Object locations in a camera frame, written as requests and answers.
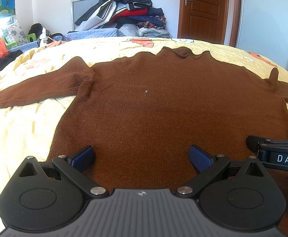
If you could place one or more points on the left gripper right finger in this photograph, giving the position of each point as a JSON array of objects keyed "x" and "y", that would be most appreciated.
[{"x": 210, "y": 168}]

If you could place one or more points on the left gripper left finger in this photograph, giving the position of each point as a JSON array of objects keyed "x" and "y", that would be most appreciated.
[{"x": 72, "y": 167}]

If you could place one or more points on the brown knit sweater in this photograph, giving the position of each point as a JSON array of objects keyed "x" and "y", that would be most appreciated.
[{"x": 141, "y": 115}]

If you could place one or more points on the dark clothes beside bed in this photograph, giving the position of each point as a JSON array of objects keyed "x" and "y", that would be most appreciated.
[{"x": 9, "y": 58}]

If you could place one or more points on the pile of clothes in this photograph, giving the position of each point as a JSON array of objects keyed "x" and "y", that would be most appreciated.
[{"x": 132, "y": 17}]

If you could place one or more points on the yellow patterned bed quilt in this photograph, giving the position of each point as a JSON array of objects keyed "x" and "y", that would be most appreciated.
[{"x": 31, "y": 127}]

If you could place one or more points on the glass sliding wardrobe door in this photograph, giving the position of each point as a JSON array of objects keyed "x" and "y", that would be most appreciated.
[{"x": 264, "y": 29}]

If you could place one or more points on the green plastic stool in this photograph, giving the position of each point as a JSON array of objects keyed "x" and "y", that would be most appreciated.
[{"x": 14, "y": 41}]

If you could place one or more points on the blue quilted blanket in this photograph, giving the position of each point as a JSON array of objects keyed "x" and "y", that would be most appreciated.
[{"x": 74, "y": 35}]

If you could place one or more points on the black bag on floor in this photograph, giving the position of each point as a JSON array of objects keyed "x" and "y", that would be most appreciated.
[{"x": 41, "y": 34}]

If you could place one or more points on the brown wooden door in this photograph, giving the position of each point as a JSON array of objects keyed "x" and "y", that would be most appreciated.
[{"x": 214, "y": 21}]

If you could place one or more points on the grey framed panel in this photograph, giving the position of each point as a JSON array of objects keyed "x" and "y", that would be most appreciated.
[{"x": 78, "y": 8}]

